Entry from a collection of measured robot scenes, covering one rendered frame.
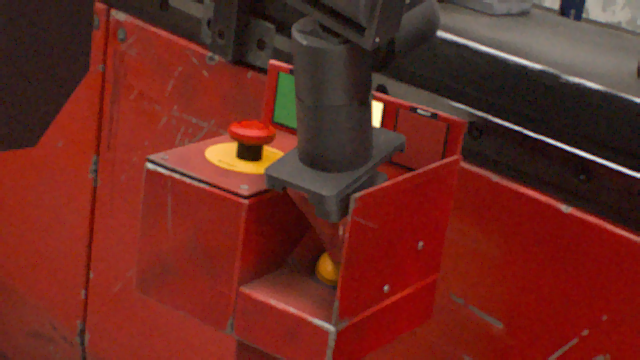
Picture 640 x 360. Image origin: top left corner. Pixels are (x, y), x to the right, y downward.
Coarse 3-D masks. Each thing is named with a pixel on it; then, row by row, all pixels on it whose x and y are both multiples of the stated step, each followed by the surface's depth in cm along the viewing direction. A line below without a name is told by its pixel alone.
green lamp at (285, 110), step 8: (280, 72) 109; (280, 80) 110; (288, 80) 109; (280, 88) 110; (288, 88) 109; (280, 96) 110; (288, 96) 109; (280, 104) 110; (288, 104) 110; (280, 112) 110; (288, 112) 110; (280, 120) 110; (288, 120) 110; (296, 128) 110
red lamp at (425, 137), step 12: (408, 120) 103; (420, 120) 102; (432, 120) 102; (396, 132) 104; (408, 132) 103; (420, 132) 102; (432, 132) 102; (444, 132) 101; (408, 144) 103; (420, 144) 103; (432, 144) 102; (396, 156) 104; (408, 156) 104; (420, 156) 103; (432, 156) 102; (420, 168) 103
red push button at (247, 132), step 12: (240, 120) 103; (252, 120) 103; (228, 132) 101; (240, 132) 100; (252, 132) 100; (264, 132) 101; (240, 144) 102; (252, 144) 100; (264, 144) 101; (240, 156) 102; (252, 156) 102
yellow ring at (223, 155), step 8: (224, 144) 105; (232, 144) 105; (208, 152) 103; (216, 152) 103; (224, 152) 103; (232, 152) 103; (264, 152) 104; (272, 152) 105; (280, 152) 105; (208, 160) 101; (216, 160) 101; (224, 160) 101; (232, 160) 101; (240, 160) 102; (264, 160) 103; (272, 160) 103; (232, 168) 100; (240, 168) 100; (248, 168) 100; (256, 168) 100
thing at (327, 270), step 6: (324, 258) 101; (330, 258) 101; (318, 264) 100; (324, 264) 100; (330, 264) 100; (336, 264) 100; (318, 270) 100; (324, 270) 100; (330, 270) 100; (336, 270) 100; (318, 276) 100; (324, 276) 99; (330, 276) 99; (336, 276) 99; (324, 282) 99; (330, 282) 99; (336, 282) 99
